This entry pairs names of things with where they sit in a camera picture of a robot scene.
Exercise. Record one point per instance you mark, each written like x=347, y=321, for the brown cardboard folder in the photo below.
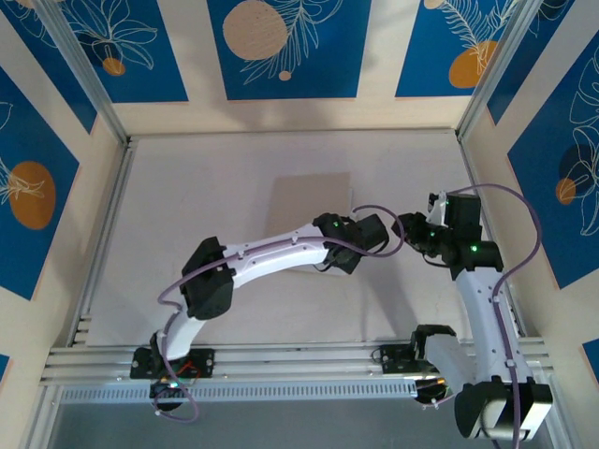
x=304, y=201

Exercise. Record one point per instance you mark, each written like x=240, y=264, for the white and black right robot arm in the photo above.
x=491, y=318

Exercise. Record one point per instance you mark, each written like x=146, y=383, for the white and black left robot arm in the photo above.
x=281, y=252

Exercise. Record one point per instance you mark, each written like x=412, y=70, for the black right base electronics board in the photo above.
x=428, y=397

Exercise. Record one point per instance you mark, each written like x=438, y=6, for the black base electronics board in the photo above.
x=428, y=397
x=170, y=397

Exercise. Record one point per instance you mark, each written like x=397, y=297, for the black left base electronics board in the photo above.
x=170, y=397

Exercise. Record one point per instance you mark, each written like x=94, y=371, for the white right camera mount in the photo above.
x=437, y=210

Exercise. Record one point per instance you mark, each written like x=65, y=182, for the blue floral wall panel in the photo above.
x=154, y=79
x=327, y=70
x=538, y=187
x=56, y=159
x=421, y=70

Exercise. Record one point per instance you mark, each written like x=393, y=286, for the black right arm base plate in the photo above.
x=390, y=360

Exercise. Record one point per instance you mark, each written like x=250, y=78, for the aluminium front frame rail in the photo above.
x=304, y=360

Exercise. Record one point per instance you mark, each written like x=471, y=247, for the aluminium right corner post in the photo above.
x=502, y=70

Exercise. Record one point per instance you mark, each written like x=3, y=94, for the aluminium corner post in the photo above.
x=85, y=70
x=502, y=70

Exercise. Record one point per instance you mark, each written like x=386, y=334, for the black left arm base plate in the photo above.
x=203, y=362

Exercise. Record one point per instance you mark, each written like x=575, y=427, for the aluminium left side rail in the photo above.
x=117, y=187

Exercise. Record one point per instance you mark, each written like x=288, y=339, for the aluminium left corner post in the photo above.
x=85, y=70

